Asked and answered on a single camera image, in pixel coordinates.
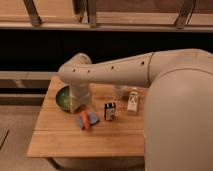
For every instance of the clear plastic cup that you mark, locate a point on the clear plastic cup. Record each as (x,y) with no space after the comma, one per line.
(120,91)

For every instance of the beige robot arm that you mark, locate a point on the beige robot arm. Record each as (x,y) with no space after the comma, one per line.
(178,108)

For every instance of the white bottle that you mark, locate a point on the white bottle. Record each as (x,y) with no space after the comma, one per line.
(132,106)

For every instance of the wooden table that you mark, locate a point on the wooden table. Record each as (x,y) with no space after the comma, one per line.
(57,134)

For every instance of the beige cylindrical gripper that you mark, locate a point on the beige cylindrical gripper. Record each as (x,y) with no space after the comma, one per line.
(80,94)

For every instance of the blue sponge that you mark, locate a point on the blue sponge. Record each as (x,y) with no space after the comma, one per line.
(93,119)

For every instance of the orange carrot toy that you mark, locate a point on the orange carrot toy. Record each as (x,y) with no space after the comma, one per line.
(85,119)

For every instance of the green bowl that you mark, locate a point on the green bowl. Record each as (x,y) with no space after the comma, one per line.
(63,99)

